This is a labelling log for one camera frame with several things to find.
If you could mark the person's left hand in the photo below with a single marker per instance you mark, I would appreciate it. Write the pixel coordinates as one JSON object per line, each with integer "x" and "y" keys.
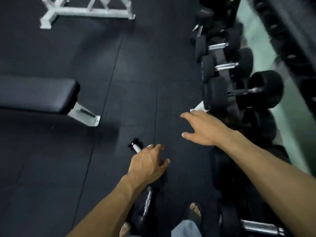
{"x": 145, "y": 165}

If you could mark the person's right hand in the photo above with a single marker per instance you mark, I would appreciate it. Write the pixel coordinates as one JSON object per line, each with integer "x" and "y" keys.
{"x": 209, "y": 129}

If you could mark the person's right thumb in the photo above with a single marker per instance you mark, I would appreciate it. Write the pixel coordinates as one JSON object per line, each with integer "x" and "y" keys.
{"x": 188, "y": 135}

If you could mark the person's left thumb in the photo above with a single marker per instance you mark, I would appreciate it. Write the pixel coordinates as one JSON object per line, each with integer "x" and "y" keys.
{"x": 165, "y": 165}

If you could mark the person's left forearm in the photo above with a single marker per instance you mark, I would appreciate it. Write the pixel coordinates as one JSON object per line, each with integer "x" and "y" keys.
{"x": 108, "y": 209}

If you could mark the person's right forearm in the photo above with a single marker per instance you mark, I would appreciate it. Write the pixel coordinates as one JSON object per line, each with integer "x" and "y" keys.
{"x": 269, "y": 175}

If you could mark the white paper label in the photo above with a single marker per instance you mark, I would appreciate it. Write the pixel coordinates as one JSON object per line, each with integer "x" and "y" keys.
{"x": 200, "y": 107}

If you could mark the black hex dumbbell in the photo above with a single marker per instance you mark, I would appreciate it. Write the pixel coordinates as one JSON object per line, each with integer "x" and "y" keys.
{"x": 144, "y": 209}

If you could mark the row of black rack dumbbells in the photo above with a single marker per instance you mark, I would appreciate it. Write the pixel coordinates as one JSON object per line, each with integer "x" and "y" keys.
{"x": 217, "y": 93}

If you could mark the black sandal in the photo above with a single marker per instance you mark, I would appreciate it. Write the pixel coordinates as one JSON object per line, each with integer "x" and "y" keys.
{"x": 193, "y": 214}

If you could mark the blue jeans leg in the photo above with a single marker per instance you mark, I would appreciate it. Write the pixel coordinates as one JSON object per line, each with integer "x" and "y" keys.
{"x": 185, "y": 229}

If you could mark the black padded weight bench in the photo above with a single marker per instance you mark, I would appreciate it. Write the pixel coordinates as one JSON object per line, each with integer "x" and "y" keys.
{"x": 37, "y": 93}

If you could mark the black metal storage rack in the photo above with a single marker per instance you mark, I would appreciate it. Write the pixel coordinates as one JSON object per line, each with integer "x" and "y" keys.
{"x": 296, "y": 34}

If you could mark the white metal bench frame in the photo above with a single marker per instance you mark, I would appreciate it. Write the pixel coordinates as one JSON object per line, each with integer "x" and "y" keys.
{"x": 74, "y": 11}

